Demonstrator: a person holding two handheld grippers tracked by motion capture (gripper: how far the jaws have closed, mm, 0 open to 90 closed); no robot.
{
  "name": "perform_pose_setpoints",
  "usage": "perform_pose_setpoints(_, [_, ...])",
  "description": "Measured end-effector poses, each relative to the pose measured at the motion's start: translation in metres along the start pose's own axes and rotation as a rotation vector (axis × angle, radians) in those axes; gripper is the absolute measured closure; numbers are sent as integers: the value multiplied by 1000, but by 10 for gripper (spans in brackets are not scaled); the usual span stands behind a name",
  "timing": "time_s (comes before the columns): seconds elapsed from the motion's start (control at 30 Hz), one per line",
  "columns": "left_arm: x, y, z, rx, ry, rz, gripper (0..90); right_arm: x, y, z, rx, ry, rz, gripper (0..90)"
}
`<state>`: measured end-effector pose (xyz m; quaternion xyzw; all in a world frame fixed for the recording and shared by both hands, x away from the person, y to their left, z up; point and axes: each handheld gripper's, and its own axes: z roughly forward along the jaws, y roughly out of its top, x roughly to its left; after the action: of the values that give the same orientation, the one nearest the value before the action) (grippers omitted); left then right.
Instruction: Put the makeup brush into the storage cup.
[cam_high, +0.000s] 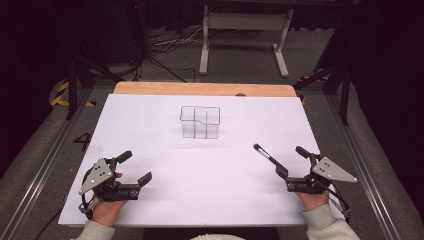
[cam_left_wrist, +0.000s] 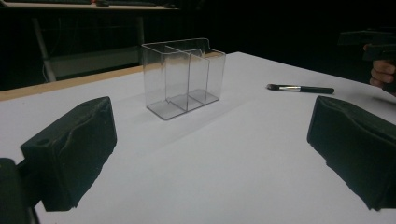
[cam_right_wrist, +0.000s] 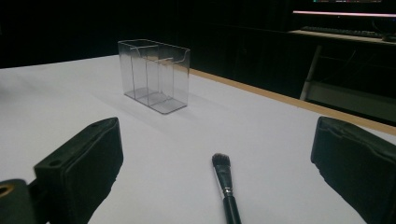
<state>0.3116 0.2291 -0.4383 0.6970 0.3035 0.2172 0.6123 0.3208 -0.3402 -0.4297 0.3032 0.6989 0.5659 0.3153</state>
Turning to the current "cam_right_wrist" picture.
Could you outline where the clear plastic organizer box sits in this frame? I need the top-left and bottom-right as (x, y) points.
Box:
(117, 38), (191, 116)

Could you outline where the wooden desk with shelf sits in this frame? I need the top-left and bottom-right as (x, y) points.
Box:
(288, 29), (396, 123)

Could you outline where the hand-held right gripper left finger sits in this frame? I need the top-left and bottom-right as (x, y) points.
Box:
(33, 117), (124, 224)

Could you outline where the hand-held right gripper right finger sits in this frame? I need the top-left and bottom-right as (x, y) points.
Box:
(310, 116), (396, 224)

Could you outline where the black makeup brush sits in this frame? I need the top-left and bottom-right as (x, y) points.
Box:
(211, 152), (243, 224)

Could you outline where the dark keyboard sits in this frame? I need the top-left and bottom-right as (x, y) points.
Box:
(300, 25), (385, 39)

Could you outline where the computer monitor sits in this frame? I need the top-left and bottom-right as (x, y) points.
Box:
(291, 0), (396, 20)

